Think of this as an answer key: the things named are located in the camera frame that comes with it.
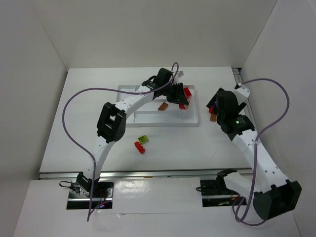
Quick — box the red arch lego brick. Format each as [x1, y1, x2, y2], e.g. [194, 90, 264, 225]
[179, 97, 190, 110]

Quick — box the brown lego plate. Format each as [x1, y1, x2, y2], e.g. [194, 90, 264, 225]
[158, 102, 169, 111]
[210, 113, 217, 122]

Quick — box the green lego brick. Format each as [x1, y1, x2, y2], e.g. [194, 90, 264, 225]
[138, 135, 149, 144]

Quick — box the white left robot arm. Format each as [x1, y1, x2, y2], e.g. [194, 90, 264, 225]
[77, 68, 189, 195]

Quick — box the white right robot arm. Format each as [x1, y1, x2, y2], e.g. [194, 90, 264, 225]
[207, 86, 302, 221]

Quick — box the white compartment tray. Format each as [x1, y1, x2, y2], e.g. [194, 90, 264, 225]
[126, 85, 199, 127]

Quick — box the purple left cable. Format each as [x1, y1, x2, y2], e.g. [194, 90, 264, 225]
[62, 62, 179, 222]

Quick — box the aluminium rail right side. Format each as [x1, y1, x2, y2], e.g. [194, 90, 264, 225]
[232, 68, 272, 175]

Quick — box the aluminium rail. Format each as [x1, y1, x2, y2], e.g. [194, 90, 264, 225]
[37, 168, 252, 183]
[232, 68, 272, 175]

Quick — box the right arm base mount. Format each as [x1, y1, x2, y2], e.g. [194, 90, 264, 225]
[196, 168, 241, 207]

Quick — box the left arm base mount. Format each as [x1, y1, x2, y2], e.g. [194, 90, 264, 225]
[59, 172, 114, 210]

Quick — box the aluminium rail front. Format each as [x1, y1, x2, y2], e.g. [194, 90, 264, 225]
[37, 168, 252, 183]

